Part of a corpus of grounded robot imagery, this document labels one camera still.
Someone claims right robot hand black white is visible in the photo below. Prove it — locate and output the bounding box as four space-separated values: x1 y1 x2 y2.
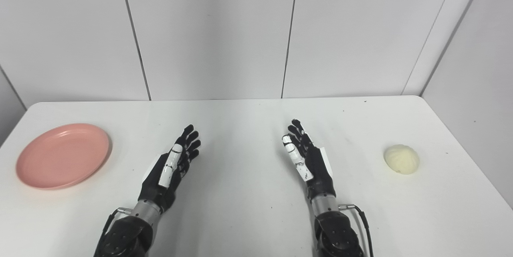
282 119 336 202

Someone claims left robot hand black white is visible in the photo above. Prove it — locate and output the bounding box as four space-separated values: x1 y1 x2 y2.
138 124 202 212

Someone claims white steamed bun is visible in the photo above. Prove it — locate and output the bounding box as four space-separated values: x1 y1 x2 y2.
384 144 420 175

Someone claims pink round plate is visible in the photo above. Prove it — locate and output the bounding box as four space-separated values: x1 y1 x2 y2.
16 123 111 190

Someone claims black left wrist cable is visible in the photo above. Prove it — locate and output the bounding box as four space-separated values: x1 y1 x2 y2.
95 207 133 257

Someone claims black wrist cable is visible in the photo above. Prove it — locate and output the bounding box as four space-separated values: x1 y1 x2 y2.
338 204 374 257
95 207 133 257

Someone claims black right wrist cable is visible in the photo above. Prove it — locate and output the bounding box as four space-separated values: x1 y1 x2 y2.
338 204 374 257

